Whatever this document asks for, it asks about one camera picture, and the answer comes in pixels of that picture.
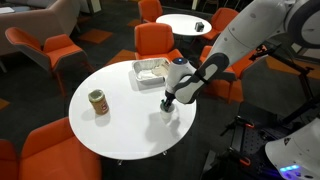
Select peanut butter jar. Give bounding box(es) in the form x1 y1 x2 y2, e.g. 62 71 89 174
88 89 109 115

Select orange chair behind table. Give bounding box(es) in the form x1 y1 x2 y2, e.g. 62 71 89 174
134 23 182 61

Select small white round table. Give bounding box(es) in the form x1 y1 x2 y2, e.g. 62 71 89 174
156 14 212 36

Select orange chair at right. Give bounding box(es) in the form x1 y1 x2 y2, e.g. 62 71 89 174
204 50 256 104

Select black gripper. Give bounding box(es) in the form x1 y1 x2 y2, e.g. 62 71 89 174
161 91 175 109

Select white napkins in tray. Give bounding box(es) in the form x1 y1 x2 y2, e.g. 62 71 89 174
137 65 168 80

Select orange armchair far left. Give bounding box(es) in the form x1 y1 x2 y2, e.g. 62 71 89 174
5 27 94 97

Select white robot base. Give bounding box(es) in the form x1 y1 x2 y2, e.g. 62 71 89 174
265 118 320 180

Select aluminium foil tray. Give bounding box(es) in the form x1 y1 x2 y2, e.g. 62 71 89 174
132 58 170 84

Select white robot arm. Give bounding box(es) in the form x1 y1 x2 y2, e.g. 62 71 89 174
161 0 320 110

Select white floral ceramic mug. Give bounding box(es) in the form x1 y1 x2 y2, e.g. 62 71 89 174
160 104 175 120

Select black clamp stand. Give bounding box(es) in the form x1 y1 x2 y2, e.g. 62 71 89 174
249 45 320 124

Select orange chair near bottom left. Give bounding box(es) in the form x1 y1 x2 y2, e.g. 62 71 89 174
0 117 102 180

